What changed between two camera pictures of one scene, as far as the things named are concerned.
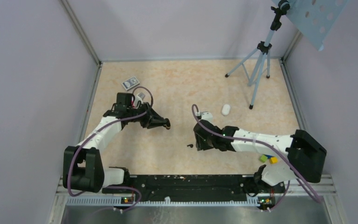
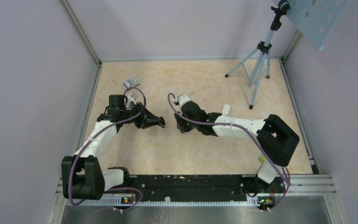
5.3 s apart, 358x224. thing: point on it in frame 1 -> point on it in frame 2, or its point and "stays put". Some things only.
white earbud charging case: x=225 y=109 stays put
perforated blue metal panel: x=315 y=17 stays put
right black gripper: x=200 y=145 -> x=181 y=125
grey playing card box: x=130 y=83 stays put
